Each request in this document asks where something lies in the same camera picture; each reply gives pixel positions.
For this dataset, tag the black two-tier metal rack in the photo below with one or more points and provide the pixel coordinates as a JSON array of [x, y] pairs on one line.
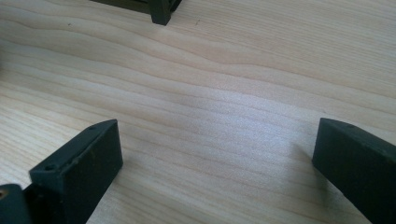
[[160, 12]]

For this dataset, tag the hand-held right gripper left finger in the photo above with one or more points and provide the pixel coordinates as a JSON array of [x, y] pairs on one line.
[[77, 168]]

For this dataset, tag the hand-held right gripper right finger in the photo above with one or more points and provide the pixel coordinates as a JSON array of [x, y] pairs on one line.
[[358, 168]]

